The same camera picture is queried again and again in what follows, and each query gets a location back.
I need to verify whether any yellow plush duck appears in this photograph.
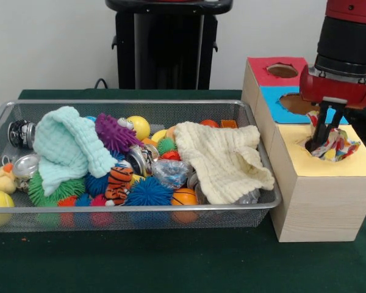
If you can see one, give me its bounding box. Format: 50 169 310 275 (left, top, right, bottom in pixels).
0 163 18 195

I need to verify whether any small orange basketball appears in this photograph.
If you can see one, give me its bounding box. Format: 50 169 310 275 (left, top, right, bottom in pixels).
171 187 199 206

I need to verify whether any black and silver can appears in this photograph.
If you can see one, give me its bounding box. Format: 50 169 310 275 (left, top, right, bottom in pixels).
7 120 37 150

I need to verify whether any mint green cloth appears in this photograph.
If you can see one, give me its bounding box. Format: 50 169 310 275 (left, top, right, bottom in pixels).
32 106 119 197

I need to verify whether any green spiky ball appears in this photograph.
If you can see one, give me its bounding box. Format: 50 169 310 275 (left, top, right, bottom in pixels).
27 170 87 208

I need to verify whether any wooden box with three holes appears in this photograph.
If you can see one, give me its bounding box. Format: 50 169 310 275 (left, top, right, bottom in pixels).
240 56 366 242

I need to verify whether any cream knitted cloth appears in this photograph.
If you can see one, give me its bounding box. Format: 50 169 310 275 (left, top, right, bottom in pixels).
173 121 276 204

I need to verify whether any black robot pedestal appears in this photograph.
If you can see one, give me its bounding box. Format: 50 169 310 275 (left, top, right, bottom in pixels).
105 0 234 90

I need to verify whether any tiger plush toy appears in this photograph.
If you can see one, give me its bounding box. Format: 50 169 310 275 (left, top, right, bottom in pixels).
105 166 135 206

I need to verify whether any wire mesh bin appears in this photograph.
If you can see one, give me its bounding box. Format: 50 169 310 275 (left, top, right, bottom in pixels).
0 99 283 233

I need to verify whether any blue spiky ball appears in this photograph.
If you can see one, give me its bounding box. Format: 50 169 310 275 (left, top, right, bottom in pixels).
124 176 175 207

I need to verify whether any colourful printed cloth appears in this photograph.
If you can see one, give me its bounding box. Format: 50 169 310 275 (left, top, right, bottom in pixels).
306 110 362 162

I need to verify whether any purple spiky toy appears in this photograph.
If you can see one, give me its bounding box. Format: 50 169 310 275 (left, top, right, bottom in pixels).
95 112 144 153

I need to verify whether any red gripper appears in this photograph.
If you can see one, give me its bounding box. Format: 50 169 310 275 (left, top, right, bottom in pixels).
298 64 366 152

